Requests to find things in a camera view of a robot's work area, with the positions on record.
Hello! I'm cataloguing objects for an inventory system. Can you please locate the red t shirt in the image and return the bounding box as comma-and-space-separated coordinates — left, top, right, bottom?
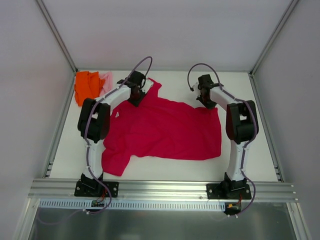
101, 81, 222, 177

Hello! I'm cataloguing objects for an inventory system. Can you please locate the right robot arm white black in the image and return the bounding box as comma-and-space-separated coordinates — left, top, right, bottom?
193, 74, 259, 200

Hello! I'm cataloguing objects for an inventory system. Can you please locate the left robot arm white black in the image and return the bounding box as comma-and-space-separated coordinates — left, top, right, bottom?
74, 71, 153, 197

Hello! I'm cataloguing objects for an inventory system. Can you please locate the pink t shirt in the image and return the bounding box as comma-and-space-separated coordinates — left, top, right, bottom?
99, 71, 113, 97

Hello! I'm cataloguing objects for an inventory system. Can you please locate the orange t shirt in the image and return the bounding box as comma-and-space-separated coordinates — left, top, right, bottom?
74, 71, 104, 107

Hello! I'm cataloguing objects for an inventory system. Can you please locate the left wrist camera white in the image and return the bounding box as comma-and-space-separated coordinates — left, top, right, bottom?
141, 79, 154, 94

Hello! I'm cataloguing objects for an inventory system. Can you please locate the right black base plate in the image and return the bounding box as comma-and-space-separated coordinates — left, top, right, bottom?
206, 182, 252, 200

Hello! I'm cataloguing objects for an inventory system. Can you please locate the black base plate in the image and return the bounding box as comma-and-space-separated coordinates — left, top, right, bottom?
206, 182, 252, 200
74, 180, 119, 198

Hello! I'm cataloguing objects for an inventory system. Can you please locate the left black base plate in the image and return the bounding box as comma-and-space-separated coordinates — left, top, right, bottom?
74, 180, 119, 198

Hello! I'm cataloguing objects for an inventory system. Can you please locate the white slotted cable duct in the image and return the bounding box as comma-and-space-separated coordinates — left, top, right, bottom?
39, 198, 226, 212

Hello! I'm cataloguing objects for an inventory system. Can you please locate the right aluminium frame post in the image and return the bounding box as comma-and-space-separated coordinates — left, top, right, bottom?
249, 0, 300, 76

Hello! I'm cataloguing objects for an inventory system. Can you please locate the aluminium frame post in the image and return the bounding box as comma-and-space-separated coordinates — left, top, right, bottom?
249, 0, 300, 76
34, 0, 78, 73

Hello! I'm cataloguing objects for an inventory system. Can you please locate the left aluminium frame post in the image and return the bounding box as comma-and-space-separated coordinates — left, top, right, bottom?
34, 0, 78, 73

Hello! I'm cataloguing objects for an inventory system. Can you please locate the aluminium mounting rail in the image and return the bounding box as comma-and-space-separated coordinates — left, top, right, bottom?
27, 178, 299, 203

